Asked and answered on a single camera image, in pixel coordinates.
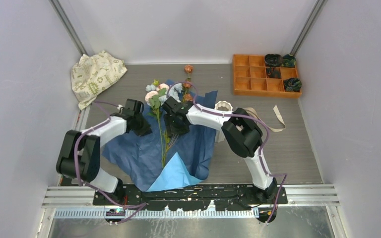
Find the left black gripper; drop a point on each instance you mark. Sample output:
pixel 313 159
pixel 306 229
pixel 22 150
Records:
pixel 145 129

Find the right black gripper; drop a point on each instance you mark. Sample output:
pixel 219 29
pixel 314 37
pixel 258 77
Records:
pixel 171 129

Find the artificial flower bunch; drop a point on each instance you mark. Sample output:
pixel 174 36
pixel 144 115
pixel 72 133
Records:
pixel 161 98

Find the blue wrapping paper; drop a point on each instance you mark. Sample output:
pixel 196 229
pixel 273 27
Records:
pixel 155 162

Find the beige printed ribbon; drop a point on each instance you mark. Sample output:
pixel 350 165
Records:
pixel 273 119

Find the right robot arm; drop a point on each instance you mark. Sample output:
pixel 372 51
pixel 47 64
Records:
pixel 241 132

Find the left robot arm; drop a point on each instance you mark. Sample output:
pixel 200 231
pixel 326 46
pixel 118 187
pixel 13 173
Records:
pixel 80 155

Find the cream patterned cloth bag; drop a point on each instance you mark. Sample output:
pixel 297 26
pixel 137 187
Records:
pixel 94 74

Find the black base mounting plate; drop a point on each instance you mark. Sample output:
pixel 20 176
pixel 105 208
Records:
pixel 224 197

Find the orange compartment tray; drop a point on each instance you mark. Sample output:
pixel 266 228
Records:
pixel 250 79

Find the dark fabric piece middle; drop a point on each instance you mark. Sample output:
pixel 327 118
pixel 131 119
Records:
pixel 273 72

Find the dark rolled fabric top-left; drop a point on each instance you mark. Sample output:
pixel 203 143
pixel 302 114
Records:
pixel 273 60

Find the dark rolled fabric bottom-right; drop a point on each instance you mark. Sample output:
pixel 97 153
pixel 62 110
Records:
pixel 292 85

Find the dark rolled fabric top-right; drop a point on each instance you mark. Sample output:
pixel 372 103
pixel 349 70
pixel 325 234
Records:
pixel 288 61

